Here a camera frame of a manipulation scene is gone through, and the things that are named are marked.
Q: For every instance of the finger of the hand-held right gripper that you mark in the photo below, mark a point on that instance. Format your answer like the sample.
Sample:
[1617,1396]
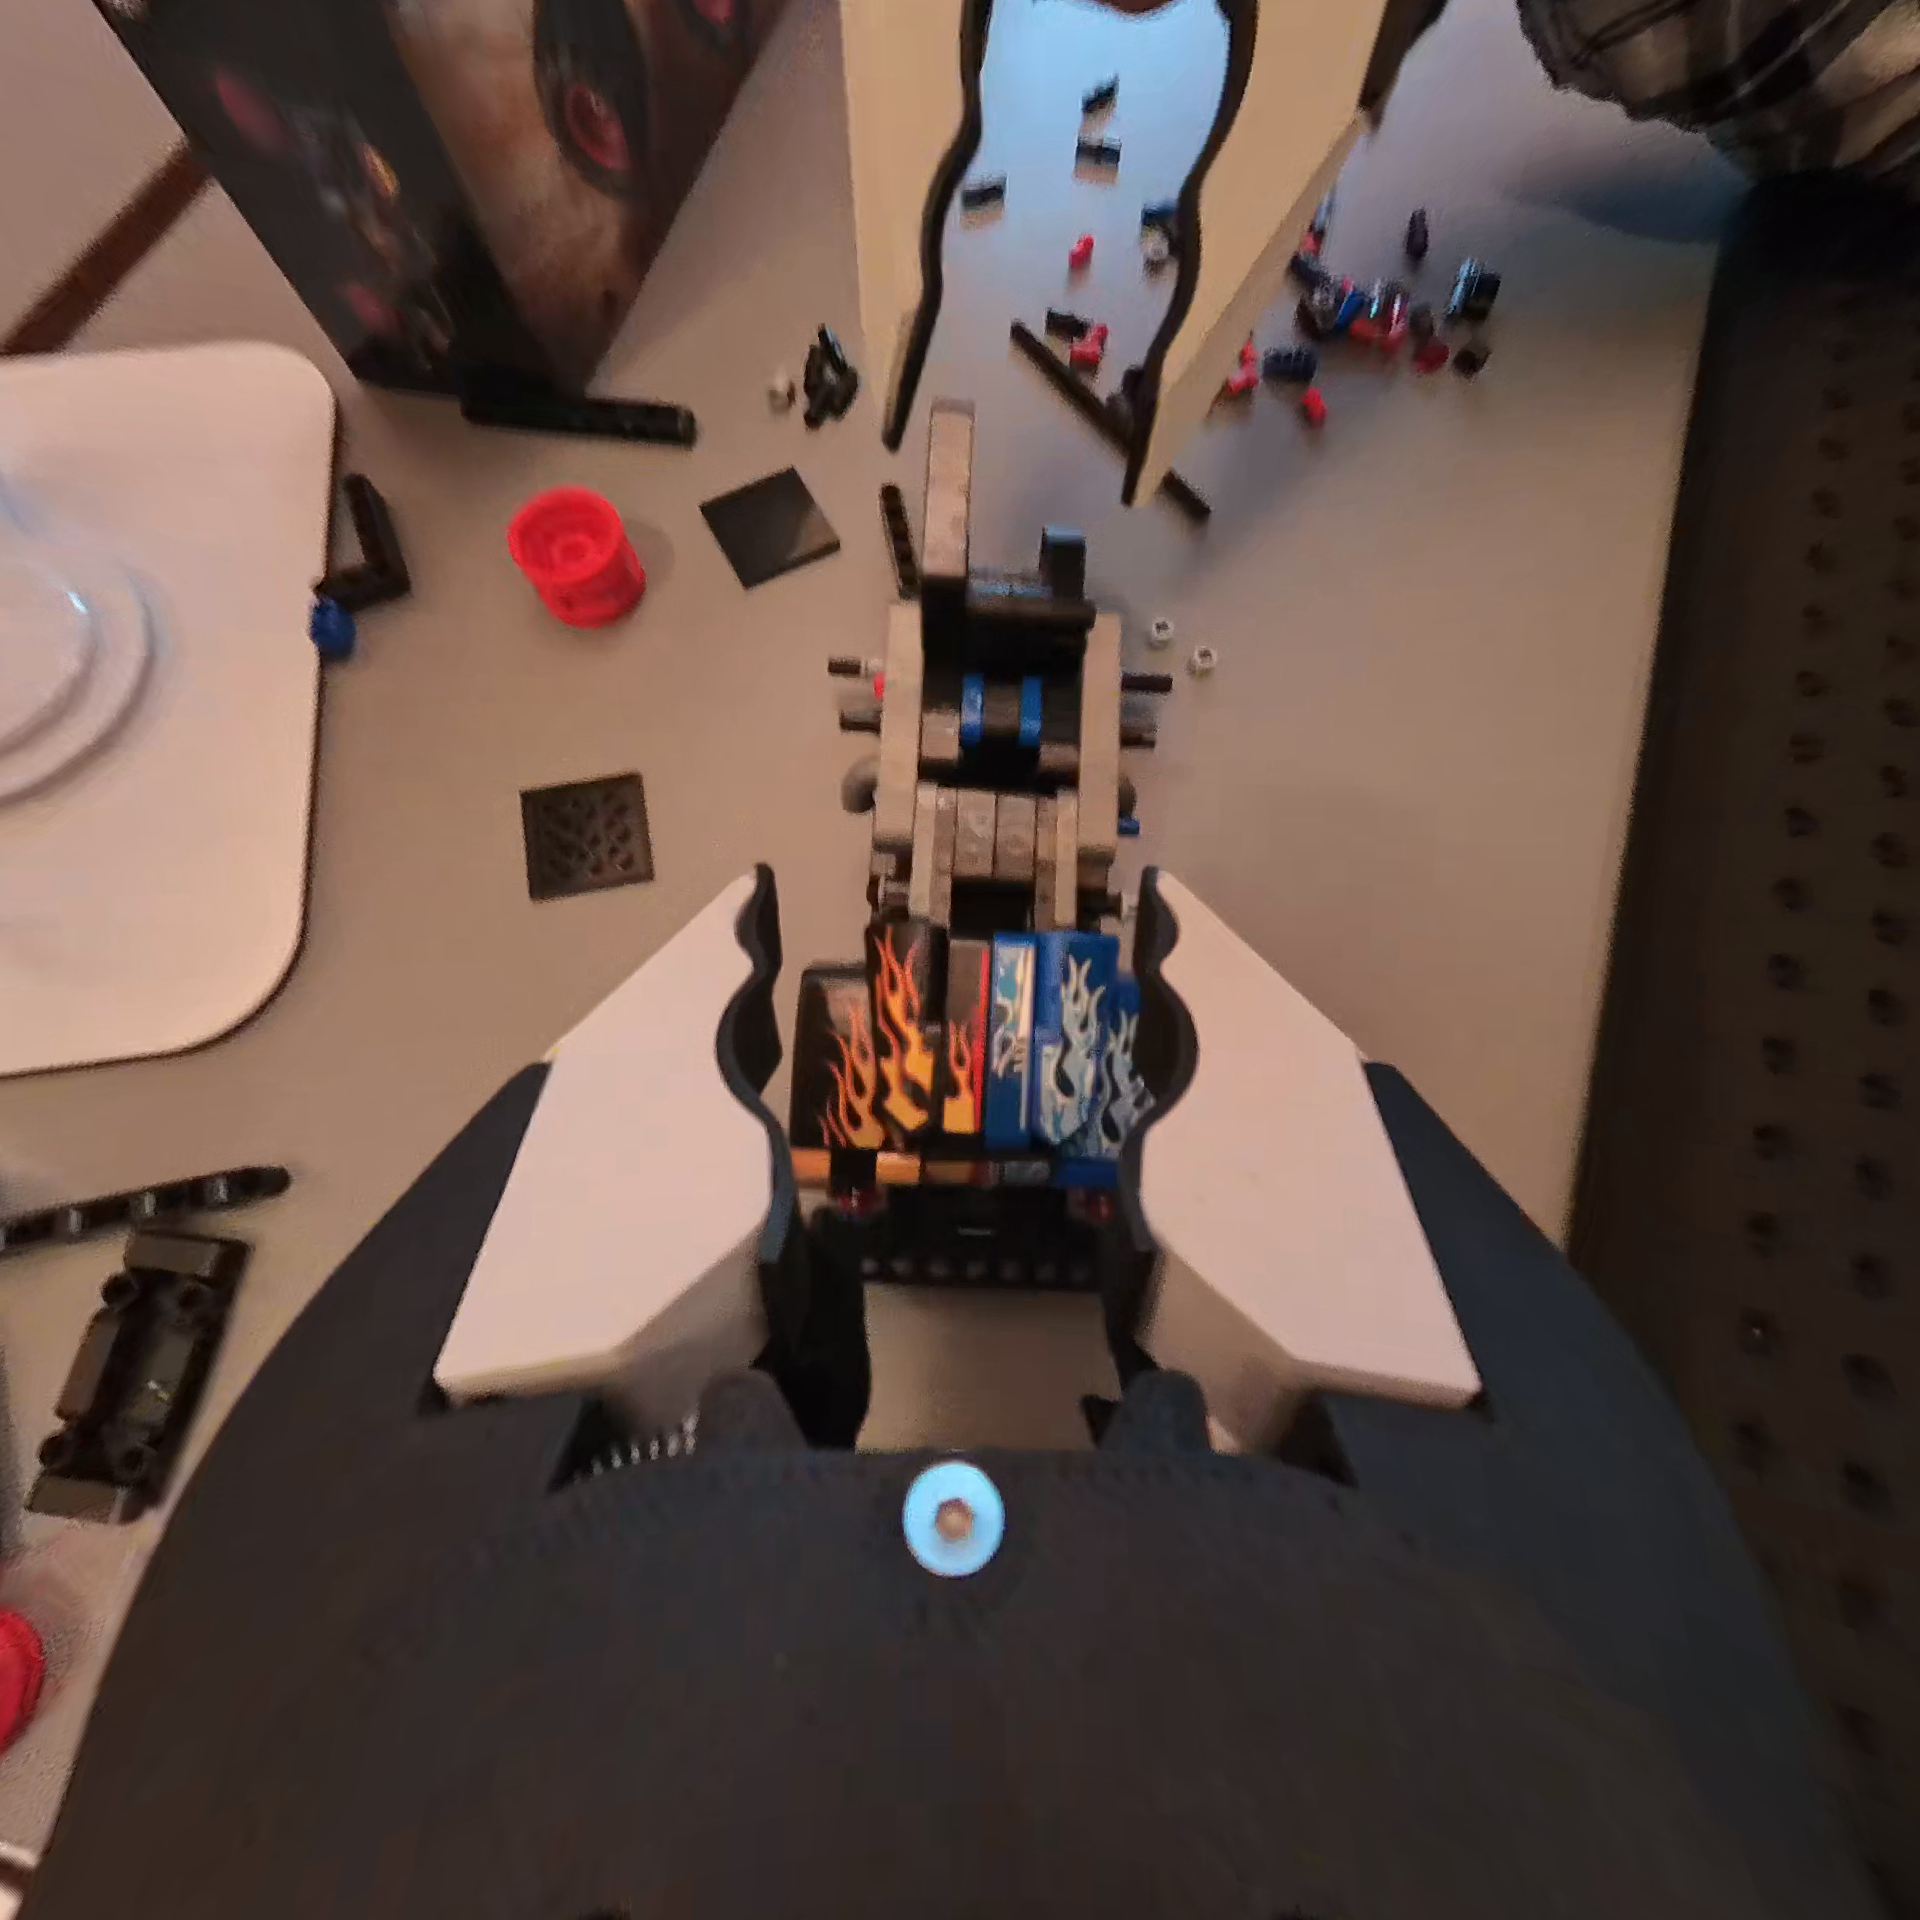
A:
[893,119]
[1289,135]

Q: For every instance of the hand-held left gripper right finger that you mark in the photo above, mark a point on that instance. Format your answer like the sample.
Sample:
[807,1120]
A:
[1289,1214]

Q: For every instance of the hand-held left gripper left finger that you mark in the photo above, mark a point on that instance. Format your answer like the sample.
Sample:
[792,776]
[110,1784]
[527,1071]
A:
[629,1200]

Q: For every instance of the long black brick beam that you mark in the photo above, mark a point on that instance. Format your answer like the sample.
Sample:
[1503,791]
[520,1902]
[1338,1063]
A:
[580,408]

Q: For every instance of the toy brick truck model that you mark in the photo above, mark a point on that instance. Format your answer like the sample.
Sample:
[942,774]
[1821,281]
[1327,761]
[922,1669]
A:
[991,839]

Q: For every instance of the person's right forearm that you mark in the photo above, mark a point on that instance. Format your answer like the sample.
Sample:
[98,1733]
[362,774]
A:
[1724,76]

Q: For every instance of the grey desk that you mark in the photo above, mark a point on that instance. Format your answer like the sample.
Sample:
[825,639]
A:
[1425,751]

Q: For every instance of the scattered small brick parts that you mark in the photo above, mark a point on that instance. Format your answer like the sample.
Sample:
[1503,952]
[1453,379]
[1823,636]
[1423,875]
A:
[1381,316]

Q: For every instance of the bunch of small black pins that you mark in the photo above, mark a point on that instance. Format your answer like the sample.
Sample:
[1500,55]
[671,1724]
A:
[831,376]

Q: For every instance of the long black axle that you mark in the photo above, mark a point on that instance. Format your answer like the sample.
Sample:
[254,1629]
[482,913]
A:
[1072,382]

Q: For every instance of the black holed square plate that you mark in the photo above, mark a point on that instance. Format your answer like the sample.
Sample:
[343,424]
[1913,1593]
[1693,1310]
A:
[589,835]

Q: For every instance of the short black brick beam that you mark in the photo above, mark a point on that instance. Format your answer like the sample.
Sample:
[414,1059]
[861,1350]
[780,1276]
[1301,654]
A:
[896,537]

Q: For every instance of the black smooth square tile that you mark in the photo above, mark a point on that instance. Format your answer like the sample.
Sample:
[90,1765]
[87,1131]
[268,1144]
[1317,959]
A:
[768,529]

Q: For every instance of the dark printed toy box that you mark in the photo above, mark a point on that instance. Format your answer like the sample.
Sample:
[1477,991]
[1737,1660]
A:
[450,150]

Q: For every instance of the black perforated panel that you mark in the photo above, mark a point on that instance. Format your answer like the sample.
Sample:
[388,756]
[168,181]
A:
[1769,901]

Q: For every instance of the white book stand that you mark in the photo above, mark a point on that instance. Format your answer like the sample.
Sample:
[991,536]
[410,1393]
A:
[181,751]

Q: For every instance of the small blue connector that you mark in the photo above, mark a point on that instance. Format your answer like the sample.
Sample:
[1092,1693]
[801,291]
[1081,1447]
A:
[333,628]

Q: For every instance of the black L-shaped beam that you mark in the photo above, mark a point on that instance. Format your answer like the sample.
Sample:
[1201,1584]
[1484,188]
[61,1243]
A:
[373,541]

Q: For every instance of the black frame brick piece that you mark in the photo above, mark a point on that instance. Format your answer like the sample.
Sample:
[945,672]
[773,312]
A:
[142,1372]

